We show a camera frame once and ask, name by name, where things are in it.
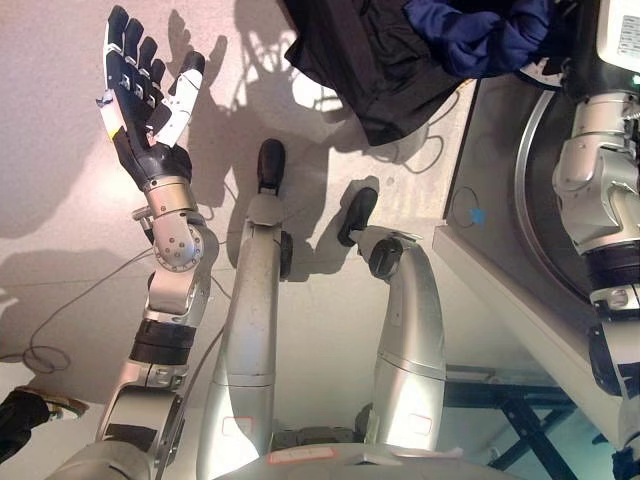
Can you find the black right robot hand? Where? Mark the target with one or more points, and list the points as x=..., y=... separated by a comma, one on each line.
x=620, y=30

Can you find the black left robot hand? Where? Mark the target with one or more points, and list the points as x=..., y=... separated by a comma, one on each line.
x=135, y=125

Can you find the blue garment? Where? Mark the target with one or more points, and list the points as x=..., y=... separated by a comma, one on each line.
x=475, y=40

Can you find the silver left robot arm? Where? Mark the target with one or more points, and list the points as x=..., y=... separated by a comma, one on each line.
x=175, y=250

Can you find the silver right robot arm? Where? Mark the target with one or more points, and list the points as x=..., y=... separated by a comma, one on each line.
x=595, y=175

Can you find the grey front-load washing machine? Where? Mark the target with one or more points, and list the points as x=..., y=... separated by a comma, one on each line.
x=500, y=150

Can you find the black left robot foot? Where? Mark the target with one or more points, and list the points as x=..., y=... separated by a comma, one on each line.
x=271, y=165

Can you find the black robot foot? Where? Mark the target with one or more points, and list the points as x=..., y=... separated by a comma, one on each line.
x=271, y=165
x=359, y=215

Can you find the silver left robot leg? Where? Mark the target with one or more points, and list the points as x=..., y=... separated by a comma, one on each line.
x=250, y=310

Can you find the silver robot leg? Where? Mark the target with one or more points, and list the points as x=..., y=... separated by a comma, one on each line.
x=410, y=325
x=250, y=310

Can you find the blue tape piece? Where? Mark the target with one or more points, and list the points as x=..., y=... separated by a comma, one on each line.
x=478, y=215

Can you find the black right robot foot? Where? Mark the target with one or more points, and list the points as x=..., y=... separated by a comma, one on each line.
x=359, y=215

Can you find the black garment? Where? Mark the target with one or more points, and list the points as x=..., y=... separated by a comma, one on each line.
x=380, y=75

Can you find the white sneaker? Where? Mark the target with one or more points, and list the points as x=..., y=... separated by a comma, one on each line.
x=65, y=406

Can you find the black trouser leg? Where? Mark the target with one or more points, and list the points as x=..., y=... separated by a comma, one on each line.
x=22, y=417

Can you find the silver right robot leg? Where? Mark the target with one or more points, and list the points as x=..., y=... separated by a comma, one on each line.
x=410, y=325

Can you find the grey robot torso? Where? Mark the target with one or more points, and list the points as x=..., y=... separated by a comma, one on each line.
x=325, y=460

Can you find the black metal stand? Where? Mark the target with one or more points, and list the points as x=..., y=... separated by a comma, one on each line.
x=520, y=415

